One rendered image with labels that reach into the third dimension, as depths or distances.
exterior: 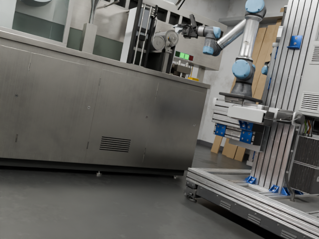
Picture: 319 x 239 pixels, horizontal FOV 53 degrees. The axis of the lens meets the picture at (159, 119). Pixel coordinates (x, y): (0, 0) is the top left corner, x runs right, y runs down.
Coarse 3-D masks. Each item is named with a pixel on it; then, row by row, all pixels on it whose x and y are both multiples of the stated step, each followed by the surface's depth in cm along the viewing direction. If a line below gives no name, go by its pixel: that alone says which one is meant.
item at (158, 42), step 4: (156, 36) 283; (160, 36) 284; (156, 40) 283; (160, 40) 285; (164, 40) 286; (140, 44) 303; (156, 44) 284; (160, 44) 285; (164, 44) 287; (156, 48) 284; (160, 48) 286
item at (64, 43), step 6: (72, 0) 220; (72, 6) 220; (72, 12) 221; (66, 18) 220; (66, 24) 220; (6, 30) 202; (12, 30) 204; (66, 30) 221; (24, 36) 208; (30, 36) 210; (36, 36) 212; (66, 36) 221; (48, 42) 216; (54, 42) 218; (60, 42) 220; (66, 42) 222
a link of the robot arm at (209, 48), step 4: (208, 40) 222; (212, 40) 222; (204, 44) 225; (208, 44) 222; (212, 44) 222; (204, 48) 224; (208, 48) 222; (212, 48) 222; (216, 48) 230; (204, 52) 224; (208, 52) 222; (212, 52) 224
